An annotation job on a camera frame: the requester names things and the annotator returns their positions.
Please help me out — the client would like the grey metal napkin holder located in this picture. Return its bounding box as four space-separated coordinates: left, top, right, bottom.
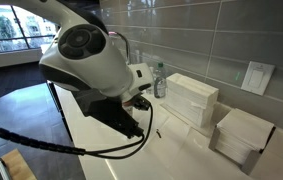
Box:
208 124 278 176

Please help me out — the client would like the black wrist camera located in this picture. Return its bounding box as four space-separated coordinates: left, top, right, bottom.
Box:
131 94 153 112

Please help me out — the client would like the white folded paper towel stack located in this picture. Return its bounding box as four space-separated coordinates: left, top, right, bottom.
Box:
165 72 220 129

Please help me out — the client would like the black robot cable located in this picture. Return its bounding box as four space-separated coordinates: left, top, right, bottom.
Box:
0 101 155 160

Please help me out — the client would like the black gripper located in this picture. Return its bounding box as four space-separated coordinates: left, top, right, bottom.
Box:
71 89 146 140

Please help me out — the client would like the large window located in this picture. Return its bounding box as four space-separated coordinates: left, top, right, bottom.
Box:
0 3 59 56

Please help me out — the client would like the white napkin stack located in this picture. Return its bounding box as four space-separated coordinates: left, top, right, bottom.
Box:
215 108 275 166

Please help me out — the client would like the light wooden block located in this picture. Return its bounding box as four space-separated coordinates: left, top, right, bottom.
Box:
0 148 38 180

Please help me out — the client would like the dark wood cabinet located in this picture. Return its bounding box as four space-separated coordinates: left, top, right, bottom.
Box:
45 79 75 143

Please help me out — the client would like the clear bottle with green cap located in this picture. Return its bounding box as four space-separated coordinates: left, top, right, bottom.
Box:
153 62 168 99

